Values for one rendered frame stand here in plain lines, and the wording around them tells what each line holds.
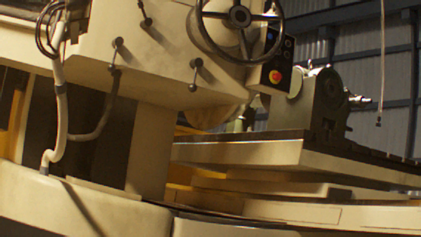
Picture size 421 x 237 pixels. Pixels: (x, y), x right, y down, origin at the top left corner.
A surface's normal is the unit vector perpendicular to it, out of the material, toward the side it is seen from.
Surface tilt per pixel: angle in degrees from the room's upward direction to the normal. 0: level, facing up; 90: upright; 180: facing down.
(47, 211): 90
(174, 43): 90
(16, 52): 90
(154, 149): 90
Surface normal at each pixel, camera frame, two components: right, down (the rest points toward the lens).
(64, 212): 0.25, -0.11
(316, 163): 0.48, -0.05
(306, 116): -0.86, -0.22
